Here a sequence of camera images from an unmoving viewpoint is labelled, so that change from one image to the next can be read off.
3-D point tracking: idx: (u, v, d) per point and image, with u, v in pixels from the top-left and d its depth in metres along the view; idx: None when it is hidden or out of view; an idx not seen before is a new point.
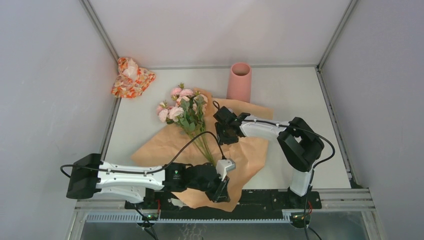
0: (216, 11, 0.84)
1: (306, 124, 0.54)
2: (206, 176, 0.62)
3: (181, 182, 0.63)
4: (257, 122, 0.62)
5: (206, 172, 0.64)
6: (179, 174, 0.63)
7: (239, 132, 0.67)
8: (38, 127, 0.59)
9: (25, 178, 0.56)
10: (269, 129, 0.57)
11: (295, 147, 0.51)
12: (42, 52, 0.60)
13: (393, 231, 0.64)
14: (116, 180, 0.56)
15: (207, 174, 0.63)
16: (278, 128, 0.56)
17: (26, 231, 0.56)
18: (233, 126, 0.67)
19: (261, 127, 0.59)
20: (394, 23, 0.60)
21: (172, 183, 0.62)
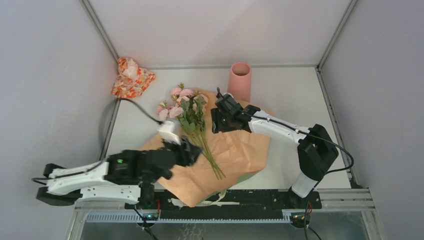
0: (216, 10, 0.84)
1: (325, 130, 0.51)
2: (161, 165, 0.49)
3: (133, 173, 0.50)
4: (270, 121, 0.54)
5: (156, 158, 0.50)
6: (125, 163, 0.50)
7: (246, 126, 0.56)
8: (38, 127, 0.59)
9: (25, 178, 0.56)
10: (286, 133, 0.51)
11: (314, 157, 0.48)
12: (42, 52, 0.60)
13: (393, 231, 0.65)
14: (63, 185, 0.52)
15: (160, 162, 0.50)
16: (296, 134, 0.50)
17: (26, 231, 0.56)
18: (238, 119, 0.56)
19: (274, 128, 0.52)
20: (394, 23, 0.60)
21: (123, 176, 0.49)
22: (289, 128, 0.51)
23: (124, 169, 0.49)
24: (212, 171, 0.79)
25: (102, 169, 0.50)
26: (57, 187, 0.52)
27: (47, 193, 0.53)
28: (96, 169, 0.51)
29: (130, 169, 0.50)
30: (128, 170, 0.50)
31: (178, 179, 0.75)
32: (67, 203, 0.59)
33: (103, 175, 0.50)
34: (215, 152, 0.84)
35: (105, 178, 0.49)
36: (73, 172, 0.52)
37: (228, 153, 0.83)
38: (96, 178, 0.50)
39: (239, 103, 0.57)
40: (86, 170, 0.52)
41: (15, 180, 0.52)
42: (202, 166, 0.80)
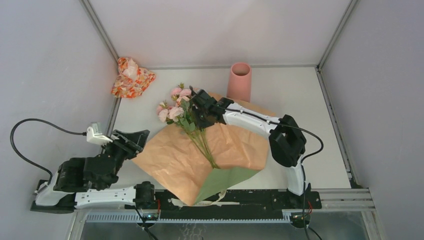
0: (216, 11, 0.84)
1: (294, 120, 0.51)
2: (96, 172, 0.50)
3: (72, 179, 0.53)
4: (243, 113, 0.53)
5: (95, 165, 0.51)
6: (65, 172, 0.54)
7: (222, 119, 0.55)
8: (38, 128, 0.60)
9: (25, 178, 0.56)
10: (258, 124, 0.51)
11: (285, 146, 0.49)
12: (42, 52, 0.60)
13: (393, 231, 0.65)
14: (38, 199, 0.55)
15: (96, 168, 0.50)
16: (268, 125, 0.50)
17: (27, 232, 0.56)
18: (213, 113, 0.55)
19: (248, 121, 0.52)
20: (394, 23, 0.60)
21: (65, 186, 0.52)
22: (261, 119, 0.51)
23: (64, 179, 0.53)
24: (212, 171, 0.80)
25: (54, 180, 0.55)
26: (39, 201, 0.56)
27: (37, 205, 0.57)
28: (52, 182, 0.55)
29: (67, 179, 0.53)
30: (68, 179, 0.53)
31: (178, 179, 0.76)
32: (67, 210, 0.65)
33: (53, 186, 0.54)
34: (215, 152, 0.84)
35: (53, 189, 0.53)
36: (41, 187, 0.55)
37: (228, 153, 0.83)
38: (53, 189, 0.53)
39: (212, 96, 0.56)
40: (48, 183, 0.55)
41: (15, 180, 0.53)
42: (202, 166, 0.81)
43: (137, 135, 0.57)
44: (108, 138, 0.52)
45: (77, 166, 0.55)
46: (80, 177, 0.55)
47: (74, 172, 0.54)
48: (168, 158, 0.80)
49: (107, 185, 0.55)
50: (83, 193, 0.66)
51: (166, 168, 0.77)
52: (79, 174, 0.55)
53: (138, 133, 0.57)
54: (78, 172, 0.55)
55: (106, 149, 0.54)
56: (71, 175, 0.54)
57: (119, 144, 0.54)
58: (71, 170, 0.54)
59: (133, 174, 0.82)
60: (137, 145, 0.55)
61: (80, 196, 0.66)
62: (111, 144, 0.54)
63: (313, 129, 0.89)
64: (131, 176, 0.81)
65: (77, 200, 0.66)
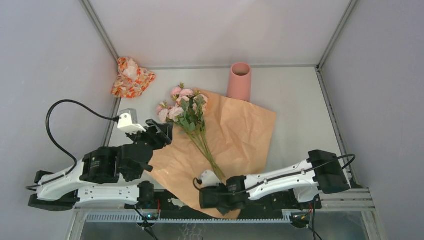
0: (216, 10, 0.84)
1: (318, 152, 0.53)
2: (136, 159, 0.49)
3: (104, 169, 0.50)
4: (268, 180, 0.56)
5: (133, 153, 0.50)
6: (97, 160, 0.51)
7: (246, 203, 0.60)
8: (39, 128, 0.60)
9: (25, 178, 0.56)
10: (295, 179, 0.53)
11: (338, 181, 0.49)
12: (41, 52, 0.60)
13: (393, 231, 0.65)
14: (50, 190, 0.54)
15: (135, 156, 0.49)
16: (305, 175, 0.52)
17: (26, 231, 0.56)
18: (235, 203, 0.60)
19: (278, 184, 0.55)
20: (394, 23, 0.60)
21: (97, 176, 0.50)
22: (295, 174, 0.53)
23: (97, 168, 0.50)
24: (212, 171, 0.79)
25: (77, 171, 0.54)
26: (42, 195, 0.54)
27: (38, 199, 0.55)
28: (75, 172, 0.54)
29: (101, 168, 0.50)
30: (101, 168, 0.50)
31: (178, 179, 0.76)
32: (67, 206, 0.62)
33: (76, 177, 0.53)
34: (216, 152, 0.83)
35: (81, 178, 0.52)
36: (57, 178, 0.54)
37: (228, 153, 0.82)
38: (76, 180, 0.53)
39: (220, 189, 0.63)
40: (67, 174, 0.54)
41: (14, 180, 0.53)
42: (202, 166, 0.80)
43: (165, 127, 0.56)
44: (142, 127, 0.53)
45: (109, 155, 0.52)
46: (112, 166, 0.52)
47: (106, 161, 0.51)
48: (168, 158, 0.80)
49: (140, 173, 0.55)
50: (87, 189, 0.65)
51: (166, 169, 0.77)
52: (112, 163, 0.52)
53: (166, 125, 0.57)
54: (110, 161, 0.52)
55: (136, 137, 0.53)
56: (103, 164, 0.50)
57: (152, 134, 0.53)
58: (104, 159, 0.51)
59: None
60: (168, 137, 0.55)
61: (83, 192, 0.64)
62: (143, 133, 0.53)
63: (313, 129, 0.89)
64: None
65: (80, 196, 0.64)
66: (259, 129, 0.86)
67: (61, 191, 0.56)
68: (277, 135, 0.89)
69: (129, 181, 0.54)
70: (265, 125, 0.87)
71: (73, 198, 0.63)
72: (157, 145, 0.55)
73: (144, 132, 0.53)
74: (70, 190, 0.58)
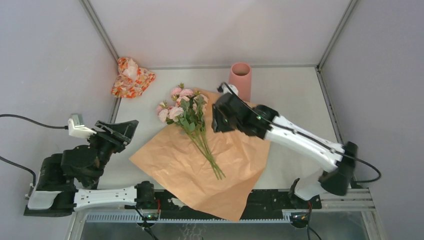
0: (216, 11, 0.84)
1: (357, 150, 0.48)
2: (76, 164, 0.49)
3: (50, 177, 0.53)
4: (297, 133, 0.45)
5: (74, 159, 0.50)
6: (44, 169, 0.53)
7: (262, 134, 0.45)
8: (38, 129, 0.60)
9: (25, 178, 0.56)
10: (319, 152, 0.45)
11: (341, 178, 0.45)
12: (41, 52, 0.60)
13: (393, 231, 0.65)
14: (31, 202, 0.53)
15: (76, 161, 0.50)
16: (331, 154, 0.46)
17: (26, 232, 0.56)
18: (250, 125, 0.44)
19: (303, 145, 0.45)
20: (394, 23, 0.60)
21: (47, 184, 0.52)
22: (324, 146, 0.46)
23: (45, 176, 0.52)
24: (212, 171, 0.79)
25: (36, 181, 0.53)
26: (31, 205, 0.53)
27: (33, 209, 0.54)
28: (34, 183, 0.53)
29: (48, 175, 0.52)
30: (48, 176, 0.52)
31: (178, 179, 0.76)
32: (66, 212, 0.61)
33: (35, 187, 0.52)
34: (215, 152, 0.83)
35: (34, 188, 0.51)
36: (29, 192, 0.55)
37: (228, 153, 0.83)
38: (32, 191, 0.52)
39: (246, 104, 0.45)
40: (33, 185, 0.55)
41: (14, 180, 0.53)
42: (202, 166, 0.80)
43: (124, 126, 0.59)
44: (91, 131, 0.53)
45: (57, 162, 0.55)
46: (60, 174, 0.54)
47: (53, 168, 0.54)
48: (168, 159, 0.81)
49: (90, 178, 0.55)
50: (83, 194, 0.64)
51: (165, 169, 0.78)
52: (60, 171, 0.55)
53: (125, 124, 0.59)
54: (59, 168, 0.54)
55: (91, 141, 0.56)
56: (51, 172, 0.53)
57: (104, 135, 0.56)
58: (51, 167, 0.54)
59: (133, 174, 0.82)
60: (124, 136, 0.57)
61: (79, 198, 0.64)
62: (96, 137, 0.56)
63: (313, 129, 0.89)
64: (131, 176, 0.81)
65: (77, 201, 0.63)
66: None
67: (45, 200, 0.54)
68: None
69: (85, 185, 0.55)
70: None
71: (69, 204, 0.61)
72: (116, 145, 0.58)
73: (96, 135, 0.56)
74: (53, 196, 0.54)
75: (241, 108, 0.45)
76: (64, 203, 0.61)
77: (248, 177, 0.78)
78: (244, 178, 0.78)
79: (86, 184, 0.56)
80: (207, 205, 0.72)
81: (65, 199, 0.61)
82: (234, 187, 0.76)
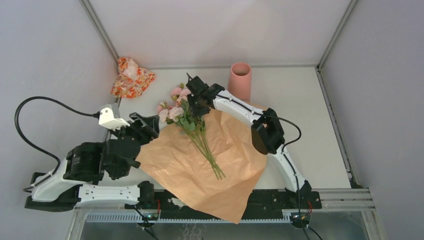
0: (216, 11, 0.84)
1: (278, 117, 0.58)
2: (123, 154, 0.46)
3: (87, 165, 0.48)
4: (231, 101, 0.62)
5: (118, 147, 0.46)
6: (78, 156, 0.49)
7: (212, 103, 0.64)
8: (38, 129, 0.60)
9: (25, 178, 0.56)
10: (243, 114, 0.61)
11: (264, 135, 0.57)
12: (41, 52, 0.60)
13: (393, 231, 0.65)
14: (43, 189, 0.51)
15: (120, 151, 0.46)
16: (252, 115, 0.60)
17: (26, 232, 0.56)
18: (204, 97, 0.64)
19: (234, 108, 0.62)
20: (394, 23, 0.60)
21: (80, 173, 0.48)
22: (246, 109, 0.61)
23: (78, 164, 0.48)
24: (212, 171, 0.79)
25: (63, 169, 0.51)
26: (36, 196, 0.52)
27: (33, 201, 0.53)
28: (60, 171, 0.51)
29: (83, 164, 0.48)
30: (83, 164, 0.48)
31: (178, 180, 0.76)
32: (68, 207, 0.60)
33: (62, 175, 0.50)
34: (215, 152, 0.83)
35: (64, 177, 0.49)
36: (45, 178, 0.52)
37: (228, 153, 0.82)
38: (60, 179, 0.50)
39: (206, 84, 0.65)
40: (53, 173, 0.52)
41: (15, 180, 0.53)
42: (202, 166, 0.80)
43: (150, 120, 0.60)
44: (125, 122, 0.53)
45: (91, 150, 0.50)
46: (95, 163, 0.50)
47: (89, 157, 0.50)
48: (168, 159, 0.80)
49: (126, 171, 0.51)
50: (88, 189, 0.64)
51: (166, 169, 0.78)
52: (95, 160, 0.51)
53: (151, 118, 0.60)
54: (94, 157, 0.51)
55: (121, 132, 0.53)
56: (86, 160, 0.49)
57: (137, 128, 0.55)
58: (86, 155, 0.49)
59: (133, 174, 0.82)
60: (155, 131, 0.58)
61: (84, 192, 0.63)
62: (128, 128, 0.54)
63: (313, 129, 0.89)
64: (131, 176, 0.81)
65: (81, 196, 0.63)
66: None
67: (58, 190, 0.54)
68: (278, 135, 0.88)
69: (116, 179, 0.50)
70: None
71: (73, 199, 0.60)
72: (142, 139, 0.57)
73: (128, 126, 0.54)
74: (64, 188, 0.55)
75: (200, 85, 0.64)
76: (67, 197, 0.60)
77: (249, 177, 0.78)
78: (245, 178, 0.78)
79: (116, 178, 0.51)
80: (207, 205, 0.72)
81: (69, 193, 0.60)
82: (234, 187, 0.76)
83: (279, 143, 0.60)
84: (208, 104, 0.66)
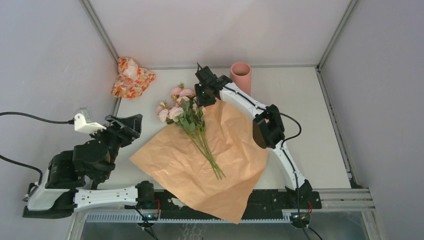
0: (216, 10, 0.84)
1: (279, 113, 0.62)
2: (89, 159, 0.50)
3: (63, 173, 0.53)
4: (237, 94, 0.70)
5: (87, 154, 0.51)
6: (56, 166, 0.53)
7: (218, 93, 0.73)
8: (38, 129, 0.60)
9: (25, 179, 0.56)
10: (248, 107, 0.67)
11: (264, 128, 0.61)
12: (41, 52, 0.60)
13: (393, 231, 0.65)
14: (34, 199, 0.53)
15: (88, 157, 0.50)
16: (254, 109, 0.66)
17: (26, 232, 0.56)
18: (212, 87, 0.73)
19: (239, 100, 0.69)
20: (393, 23, 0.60)
21: (58, 181, 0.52)
22: (250, 103, 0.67)
23: (56, 173, 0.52)
24: (212, 171, 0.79)
25: (45, 178, 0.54)
26: (31, 206, 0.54)
27: (31, 210, 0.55)
28: (42, 181, 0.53)
29: (60, 172, 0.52)
30: (61, 173, 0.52)
31: (178, 180, 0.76)
32: (66, 213, 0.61)
33: (45, 184, 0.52)
34: (215, 151, 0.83)
35: (45, 187, 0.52)
36: (33, 190, 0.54)
37: (228, 153, 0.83)
38: (42, 189, 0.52)
39: (215, 74, 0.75)
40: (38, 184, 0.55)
41: (14, 181, 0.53)
42: (202, 166, 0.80)
43: (131, 121, 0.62)
44: (100, 126, 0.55)
45: (68, 158, 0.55)
46: (72, 170, 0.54)
47: (65, 165, 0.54)
48: (168, 159, 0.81)
49: (105, 174, 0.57)
50: (83, 194, 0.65)
51: (166, 169, 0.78)
52: (72, 167, 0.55)
53: (132, 118, 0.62)
54: (70, 165, 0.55)
55: (98, 136, 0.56)
56: (63, 169, 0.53)
57: (114, 130, 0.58)
58: (62, 164, 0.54)
59: (133, 174, 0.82)
60: (134, 131, 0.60)
61: (80, 198, 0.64)
62: (104, 132, 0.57)
63: (313, 129, 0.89)
64: (131, 176, 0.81)
65: (77, 202, 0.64)
66: None
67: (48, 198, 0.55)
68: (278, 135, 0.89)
69: (99, 182, 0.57)
70: None
71: (69, 205, 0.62)
72: (123, 140, 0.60)
73: (105, 129, 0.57)
74: (55, 195, 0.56)
75: (209, 76, 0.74)
76: (64, 204, 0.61)
77: (249, 177, 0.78)
78: (245, 178, 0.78)
79: (99, 181, 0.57)
80: (207, 205, 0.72)
81: (66, 199, 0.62)
82: (234, 187, 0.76)
83: (279, 138, 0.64)
84: (215, 94, 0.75)
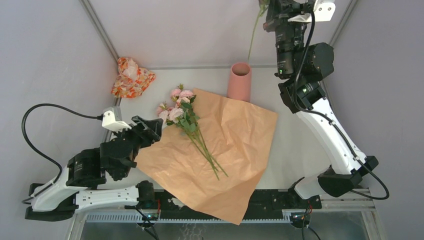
0: (217, 10, 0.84)
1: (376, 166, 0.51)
2: (115, 155, 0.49)
3: (89, 171, 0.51)
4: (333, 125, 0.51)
5: (112, 150, 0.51)
6: (81, 163, 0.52)
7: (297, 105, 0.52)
8: (38, 129, 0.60)
9: (24, 178, 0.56)
10: (344, 155, 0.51)
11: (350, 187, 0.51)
12: (40, 52, 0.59)
13: (392, 231, 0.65)
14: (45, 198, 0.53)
15: (113, 153, 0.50)
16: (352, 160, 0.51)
17: (26, 232, 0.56)
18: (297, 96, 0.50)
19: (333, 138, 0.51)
20: (395, 23, 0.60)
21: (82, 178, 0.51)
22: (349, 151, 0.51)
23: (81, 171, 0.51)
24: (212, 171, 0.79)
25: (64, 176, 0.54)
26: (37, 207, 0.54)
27: (34, 212, 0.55)
28: (61, 179, 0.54)
29: (85, 169, 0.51)
30: (85, 170, 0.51)
31: (178, 181, 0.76)
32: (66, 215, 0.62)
33: (64, 182, 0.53)
34: (216, 152, 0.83)
35: (67, 183, 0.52)
36: (44, 189, 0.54)
37: (228, 153, 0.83)
38: (61, 186, 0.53)
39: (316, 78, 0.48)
40: (54, 182, 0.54)
41: (14, 181, 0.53)
42: (202, 167, 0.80)
43: (154, 123, 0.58)
44: (126, 125, 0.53)
45: (92, 156, 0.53)
46: (97, 167, 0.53)
47: (90, 163, 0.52)
48: (168, 159, 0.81)
49: (125, 172, 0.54)
50: (85, 195, 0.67)
51: (166, 170, 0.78)
52: (96, 165, 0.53)
53: (154, 121, 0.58)
54: (94, 162, 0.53)
55: (122, 134, 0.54)
56: (88, 167, 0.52)
57: (138, 131, 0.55)
58: (87, 161, 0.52)
59: (133, 174, 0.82)
60: (156, 134, 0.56)
61: (81, 199, 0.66)
62: (129, 131, 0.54)
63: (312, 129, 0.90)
64: (131, 176, 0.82)
65: (78, 203, 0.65)
66: (259, 130, 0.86)
67: (60, 197, 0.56)
68: (280, 135, 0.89)
69: (117, 179, 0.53)
70: (267, 125, 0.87)
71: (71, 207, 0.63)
72: (144, 141, 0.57)
73: (130, 129, 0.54)
74: (65, 196, 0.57)
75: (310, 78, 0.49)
76: (65, 206, 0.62)
77: (249, 177, 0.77)
78: (246, 178, 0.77)
79: (117, 178, 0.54)
80: (209, 206, 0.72)
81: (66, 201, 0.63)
82: (235, 188, 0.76)
83: None
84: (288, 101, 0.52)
